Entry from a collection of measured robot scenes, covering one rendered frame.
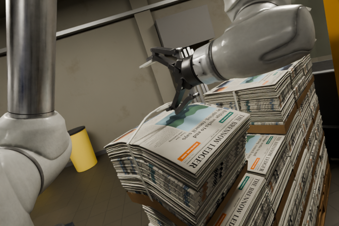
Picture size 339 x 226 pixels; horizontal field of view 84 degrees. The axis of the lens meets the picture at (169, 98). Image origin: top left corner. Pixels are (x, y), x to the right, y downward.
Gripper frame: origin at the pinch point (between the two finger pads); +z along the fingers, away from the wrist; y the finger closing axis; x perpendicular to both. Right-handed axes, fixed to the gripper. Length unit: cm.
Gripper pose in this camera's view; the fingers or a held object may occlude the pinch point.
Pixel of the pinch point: (152, 86)
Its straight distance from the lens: 59.7
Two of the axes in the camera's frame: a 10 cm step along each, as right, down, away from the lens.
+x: 6.7, -3.3, 6.7
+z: -6.5, 1.7, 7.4
